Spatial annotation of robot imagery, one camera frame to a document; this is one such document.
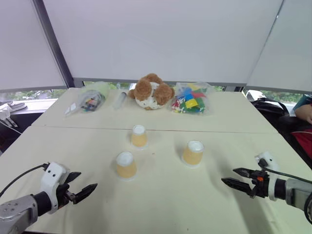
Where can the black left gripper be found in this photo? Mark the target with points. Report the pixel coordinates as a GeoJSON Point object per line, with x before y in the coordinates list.
{"type": "Point", "coordinates": [63, 193]}

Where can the clear bag of small parts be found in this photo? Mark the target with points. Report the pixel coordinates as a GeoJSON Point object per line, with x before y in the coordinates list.
{"type": "Point", "coordinates": [91, 100]}

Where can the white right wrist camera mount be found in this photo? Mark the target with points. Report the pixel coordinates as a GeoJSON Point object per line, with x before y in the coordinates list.
{"type": "Point", "coordinates": [268, 159]}

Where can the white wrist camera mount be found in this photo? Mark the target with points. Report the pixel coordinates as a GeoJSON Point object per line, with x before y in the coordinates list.
{"type": "Point", "coordinates": [52, 174]}
{"type": "Point", "coordinates": [268, 159]}

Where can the person's arm in teal sleeve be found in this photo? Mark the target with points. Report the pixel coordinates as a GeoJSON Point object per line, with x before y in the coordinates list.
{"type": "Point", "coordinates": [304, 107]}

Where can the black backpack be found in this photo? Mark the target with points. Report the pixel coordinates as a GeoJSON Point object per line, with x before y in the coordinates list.
{"type": "Point", "coordinates": [273, 112]}

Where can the clear plastic syringe tube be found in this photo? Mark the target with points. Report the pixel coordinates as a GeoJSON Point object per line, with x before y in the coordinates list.
{"type": "Point", "coordinates": [120, 99]}

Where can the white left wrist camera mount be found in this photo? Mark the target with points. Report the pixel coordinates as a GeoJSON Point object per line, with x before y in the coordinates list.
{"type": "Point", "coordinates": [52, 174]}

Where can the clear bag of coloured blocks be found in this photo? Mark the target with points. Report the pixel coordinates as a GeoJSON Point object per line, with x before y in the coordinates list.
{"type": "Point", "coordinates": [191, 101]}

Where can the dark grey window post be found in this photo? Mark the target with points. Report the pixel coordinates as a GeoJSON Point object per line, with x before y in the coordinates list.
{"type": "Point", "coordinates": [54, 46]}

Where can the yellow paper cup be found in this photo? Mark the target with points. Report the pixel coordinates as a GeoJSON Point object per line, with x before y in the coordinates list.
{"type": "Point", "coordinates": [192, 156]}
{"type": "Point", "coordinates": [139, 139]}
{"type": "Point", "coordinates": [126, 168]}

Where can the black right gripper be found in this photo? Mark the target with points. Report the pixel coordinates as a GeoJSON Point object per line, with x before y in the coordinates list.
{"type": "Point", "coordinates": [260, 184]}

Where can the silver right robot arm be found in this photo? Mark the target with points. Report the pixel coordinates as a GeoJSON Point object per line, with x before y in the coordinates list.
{"type": "Point", "coordinates": [296, 192]}

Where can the white roller blind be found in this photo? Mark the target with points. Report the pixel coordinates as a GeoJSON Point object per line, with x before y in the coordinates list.
{"type": "Point", "coordinates": [22, 46]}
{"type": "Point", "coordinates": [158, 39]}
{"type": "Point", "coordinates": [290, 53]}

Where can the red and black bag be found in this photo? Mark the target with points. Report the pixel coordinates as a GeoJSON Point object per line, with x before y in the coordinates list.
{"type": "Point", "coordinates": [303, 143]}

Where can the brown and white plush toy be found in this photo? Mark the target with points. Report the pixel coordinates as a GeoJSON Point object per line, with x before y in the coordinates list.
{"type": "Point", "coordinates": [146, 91]}

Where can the grey slippers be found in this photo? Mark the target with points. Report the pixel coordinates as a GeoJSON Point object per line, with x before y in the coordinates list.
{"type": "Point", "coordinates": [13, 105]}

